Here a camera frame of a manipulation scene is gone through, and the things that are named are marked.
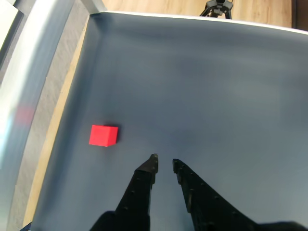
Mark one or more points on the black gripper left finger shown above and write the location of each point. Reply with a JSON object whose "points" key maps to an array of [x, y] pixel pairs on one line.
{"points": [[134, 199]]}

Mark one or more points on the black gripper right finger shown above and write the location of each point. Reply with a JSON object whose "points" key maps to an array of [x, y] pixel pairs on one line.
{"points": [[204, 207]]}

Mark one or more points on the red cube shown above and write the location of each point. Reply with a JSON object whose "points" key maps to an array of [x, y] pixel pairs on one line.
{"points": [[102, 136]]}

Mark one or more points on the grey-blue table mat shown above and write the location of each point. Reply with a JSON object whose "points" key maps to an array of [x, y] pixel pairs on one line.
{"points": [[192, 96]]}

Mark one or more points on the grey metal rail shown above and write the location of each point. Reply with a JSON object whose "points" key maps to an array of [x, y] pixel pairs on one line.
{"points": [[29, 72]]}

